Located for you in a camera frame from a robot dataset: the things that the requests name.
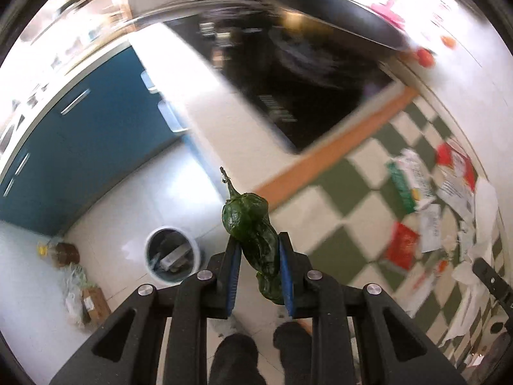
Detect person's dark pants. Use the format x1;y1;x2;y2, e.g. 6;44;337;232
208;321;317;385

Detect white paper packet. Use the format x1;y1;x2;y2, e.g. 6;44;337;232
419;204;443;253

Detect green pepper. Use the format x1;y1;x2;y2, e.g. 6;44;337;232
220;166;286;304

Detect brown oil bottle yellow cap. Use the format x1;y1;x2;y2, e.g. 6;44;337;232
38;241;79;267

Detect white round trash bin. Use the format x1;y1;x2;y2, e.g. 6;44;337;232
144;227;200;282

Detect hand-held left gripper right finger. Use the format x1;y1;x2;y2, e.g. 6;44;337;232
278;232;467;385

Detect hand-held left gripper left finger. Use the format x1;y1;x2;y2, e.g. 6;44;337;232
48;237;243;385

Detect green white packet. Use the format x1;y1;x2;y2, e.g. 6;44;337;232
385;148;437;214

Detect small red packet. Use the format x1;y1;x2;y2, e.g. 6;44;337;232
385;222;421;270

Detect black wok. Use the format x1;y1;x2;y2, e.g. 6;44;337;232
256;0;409;53

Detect grey wrapper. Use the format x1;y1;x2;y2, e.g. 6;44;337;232
154;243;191;271

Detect clear crumpled plastic bags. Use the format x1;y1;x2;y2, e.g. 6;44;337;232
60;262;87;329

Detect black gas stove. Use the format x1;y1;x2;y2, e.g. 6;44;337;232
164;8;401;155

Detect blue stove-side cabinet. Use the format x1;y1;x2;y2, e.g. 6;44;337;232
138;68;225;201

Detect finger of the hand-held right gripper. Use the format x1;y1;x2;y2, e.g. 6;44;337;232
471;257;513;317

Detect colourful printed wall sticker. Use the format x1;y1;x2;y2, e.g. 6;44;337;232
369;0;458;69

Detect red white packet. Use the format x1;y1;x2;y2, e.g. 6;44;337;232
435;140;479;219

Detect blue sink cabinet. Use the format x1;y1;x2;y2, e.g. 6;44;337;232
0;46;189;235

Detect small cardboard box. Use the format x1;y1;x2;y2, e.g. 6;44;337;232
80;287;112;325

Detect white tissue paper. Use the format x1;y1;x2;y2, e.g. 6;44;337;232
441;178;501;346

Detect green white checkered tablecloth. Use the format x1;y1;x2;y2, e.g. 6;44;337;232
254;86;513;370

